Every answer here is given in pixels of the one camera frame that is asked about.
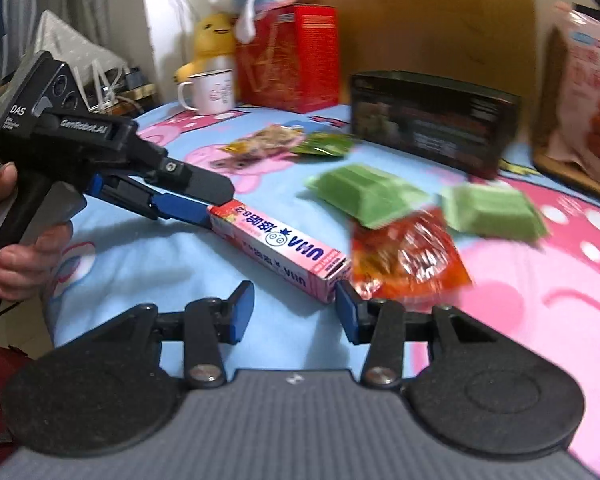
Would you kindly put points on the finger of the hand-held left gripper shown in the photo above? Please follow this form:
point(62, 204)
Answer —
point(180, 210)
point(200, 185)

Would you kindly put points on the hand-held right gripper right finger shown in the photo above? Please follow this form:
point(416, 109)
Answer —
point(347, 312)

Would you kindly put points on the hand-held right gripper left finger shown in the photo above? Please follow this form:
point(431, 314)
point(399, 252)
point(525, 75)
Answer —
point(242, 312)

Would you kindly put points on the pink candy box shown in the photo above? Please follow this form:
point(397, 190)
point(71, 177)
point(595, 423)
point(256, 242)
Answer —
point(280, 250)

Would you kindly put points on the small yellow-brown snack packet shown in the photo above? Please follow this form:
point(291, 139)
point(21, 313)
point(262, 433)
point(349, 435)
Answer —
point(265, 140)

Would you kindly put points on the orange snack packet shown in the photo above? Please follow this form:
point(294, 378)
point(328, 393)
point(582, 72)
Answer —
point(410, 260)

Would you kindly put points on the small dark green snack packet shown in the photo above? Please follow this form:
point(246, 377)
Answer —
point(327, 144)

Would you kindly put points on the black cardboard box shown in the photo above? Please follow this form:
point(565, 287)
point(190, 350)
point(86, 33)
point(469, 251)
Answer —
point(430, 120)

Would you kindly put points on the person's left hand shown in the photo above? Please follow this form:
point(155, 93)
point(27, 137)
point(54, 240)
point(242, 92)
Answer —
point(25, 265)

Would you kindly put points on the cartoon printed blanket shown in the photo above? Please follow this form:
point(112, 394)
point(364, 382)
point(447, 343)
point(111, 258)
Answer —
point(130, 270)

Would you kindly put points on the grey pillow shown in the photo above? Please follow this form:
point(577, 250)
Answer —
point(65, 40)

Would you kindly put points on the white enamel mug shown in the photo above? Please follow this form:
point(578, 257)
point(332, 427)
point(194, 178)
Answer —
point(212, 92)

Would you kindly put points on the power strip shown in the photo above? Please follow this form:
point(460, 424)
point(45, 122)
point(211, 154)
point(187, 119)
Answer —
point(140, 85)

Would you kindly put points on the yellow plush toy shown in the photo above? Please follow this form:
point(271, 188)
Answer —
point(212, 35)

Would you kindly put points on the red gift bag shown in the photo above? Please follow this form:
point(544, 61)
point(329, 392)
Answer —
point(300, 60)

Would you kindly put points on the dark red clothing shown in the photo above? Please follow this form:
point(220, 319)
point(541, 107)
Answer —
point(0, 390)

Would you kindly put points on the brown seat cushion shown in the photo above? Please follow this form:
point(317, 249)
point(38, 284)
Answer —
point(560, 170)

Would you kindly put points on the wooden board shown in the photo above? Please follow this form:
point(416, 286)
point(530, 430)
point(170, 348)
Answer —
point(430, 20)

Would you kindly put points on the large pink snack bag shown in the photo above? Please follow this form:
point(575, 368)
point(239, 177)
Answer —
point(590, 100)

